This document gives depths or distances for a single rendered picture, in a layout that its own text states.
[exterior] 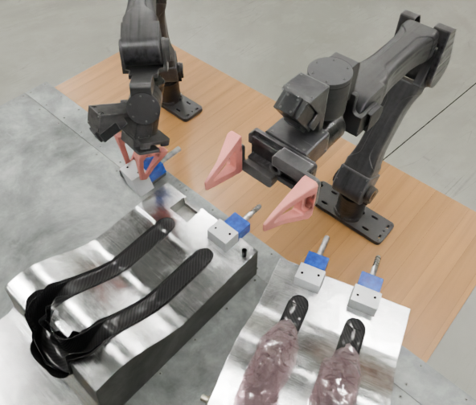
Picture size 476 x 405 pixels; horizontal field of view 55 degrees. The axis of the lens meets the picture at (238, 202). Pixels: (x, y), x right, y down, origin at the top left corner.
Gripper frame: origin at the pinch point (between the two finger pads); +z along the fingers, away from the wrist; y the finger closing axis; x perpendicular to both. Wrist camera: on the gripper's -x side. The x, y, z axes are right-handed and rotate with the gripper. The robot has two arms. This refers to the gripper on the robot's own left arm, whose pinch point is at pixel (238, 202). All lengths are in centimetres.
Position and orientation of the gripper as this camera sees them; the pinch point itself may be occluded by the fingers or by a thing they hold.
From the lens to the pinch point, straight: 57.4
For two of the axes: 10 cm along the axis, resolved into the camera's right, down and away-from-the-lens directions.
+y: 7.5, 5.2, -4.1
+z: -6.7, 6.0, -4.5
